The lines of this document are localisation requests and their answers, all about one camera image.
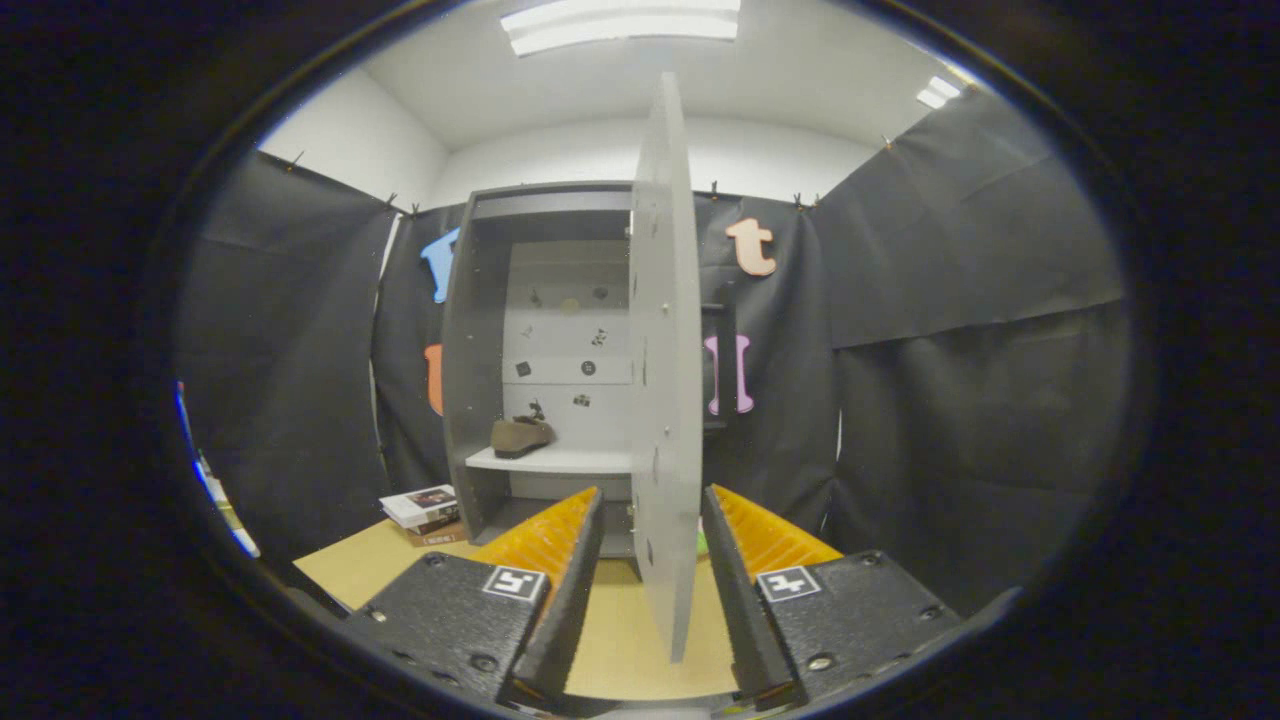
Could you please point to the small ceiling light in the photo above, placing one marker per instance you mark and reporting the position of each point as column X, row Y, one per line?
column 935, row 92

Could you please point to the grey shoe cabinet door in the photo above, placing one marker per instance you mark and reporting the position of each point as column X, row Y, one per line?
column 665, row 350

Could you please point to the grey shoe cabinet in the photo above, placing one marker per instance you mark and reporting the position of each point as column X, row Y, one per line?
column 470, row 350

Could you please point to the small green object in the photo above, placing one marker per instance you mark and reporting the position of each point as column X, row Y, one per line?
column 702, row 542

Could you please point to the brown fuzzy shoe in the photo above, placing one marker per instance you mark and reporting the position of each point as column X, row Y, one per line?
column 520, row 438

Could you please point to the brown book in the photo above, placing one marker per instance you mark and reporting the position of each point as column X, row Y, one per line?
column 440, row 536

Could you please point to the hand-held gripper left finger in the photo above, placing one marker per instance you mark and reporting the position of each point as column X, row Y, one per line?
column 575, row 600

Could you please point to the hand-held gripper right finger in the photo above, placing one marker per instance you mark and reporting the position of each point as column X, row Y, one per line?
column 740, row 610

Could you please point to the black backdrop cloth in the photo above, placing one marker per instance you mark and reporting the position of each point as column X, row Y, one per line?
column 950, row 400

